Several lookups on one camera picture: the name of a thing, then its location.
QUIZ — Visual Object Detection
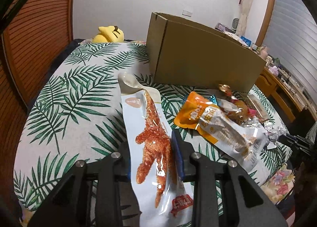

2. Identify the small white fan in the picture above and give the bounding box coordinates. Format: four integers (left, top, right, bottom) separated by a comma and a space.
232, 18, 239, 32

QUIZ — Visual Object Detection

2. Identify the grey window blind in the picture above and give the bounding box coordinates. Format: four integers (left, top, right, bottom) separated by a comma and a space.
263, 0, 316, 101

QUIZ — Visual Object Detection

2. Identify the blue foil candy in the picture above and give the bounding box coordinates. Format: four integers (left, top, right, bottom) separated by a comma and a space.
208, 94, 218, 105

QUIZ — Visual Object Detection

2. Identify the gold foil candy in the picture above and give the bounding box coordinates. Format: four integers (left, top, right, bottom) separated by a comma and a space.
218, 84, 232, 97

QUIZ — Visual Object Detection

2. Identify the brown cardboard box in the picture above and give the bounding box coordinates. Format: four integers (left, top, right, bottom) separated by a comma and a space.
146, 12, 265, 92

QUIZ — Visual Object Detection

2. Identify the silver foil snack packet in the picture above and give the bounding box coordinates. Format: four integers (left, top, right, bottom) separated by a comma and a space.
242, 116, 288, 150

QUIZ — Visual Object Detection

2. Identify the pink snack packet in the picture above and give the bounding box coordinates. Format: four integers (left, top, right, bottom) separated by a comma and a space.
248, 108, 258, 117

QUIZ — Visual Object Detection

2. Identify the floral quilt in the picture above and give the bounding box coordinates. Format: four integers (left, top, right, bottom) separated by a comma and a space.
261, 163, 296, 205

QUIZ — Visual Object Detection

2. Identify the wooden sideboard cabinet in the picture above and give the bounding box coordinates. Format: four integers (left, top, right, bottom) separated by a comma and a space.
255, 68, 316, 124

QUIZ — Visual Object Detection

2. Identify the pink tissue pack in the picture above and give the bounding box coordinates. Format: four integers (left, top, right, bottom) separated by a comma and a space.
268, 66, 279, 77

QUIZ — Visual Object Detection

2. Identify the orange white snack packet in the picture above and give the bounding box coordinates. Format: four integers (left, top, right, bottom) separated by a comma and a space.
174, 91, 268, 172

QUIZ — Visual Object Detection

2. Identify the wall switch plate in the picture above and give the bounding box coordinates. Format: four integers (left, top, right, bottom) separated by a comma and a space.
182, 10, 192, 17

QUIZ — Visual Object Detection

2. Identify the palm leaf bed cover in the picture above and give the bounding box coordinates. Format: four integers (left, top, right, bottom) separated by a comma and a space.
13, 42, 293, 227

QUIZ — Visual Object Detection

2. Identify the brown bun snack packet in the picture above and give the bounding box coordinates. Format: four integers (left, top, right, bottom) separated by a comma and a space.
217, 99, 249, 125

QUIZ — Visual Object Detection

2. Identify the wooden louvered wardrobe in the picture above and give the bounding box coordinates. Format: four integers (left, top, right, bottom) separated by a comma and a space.
1, 0, 73, 216

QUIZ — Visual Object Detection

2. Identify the yellow plush toy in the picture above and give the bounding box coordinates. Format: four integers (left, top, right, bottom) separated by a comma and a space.
92, 26, 124, 43

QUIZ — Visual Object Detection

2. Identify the chicken foot snack packet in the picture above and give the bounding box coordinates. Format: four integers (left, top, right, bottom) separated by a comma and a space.
118, 72, 193, 226

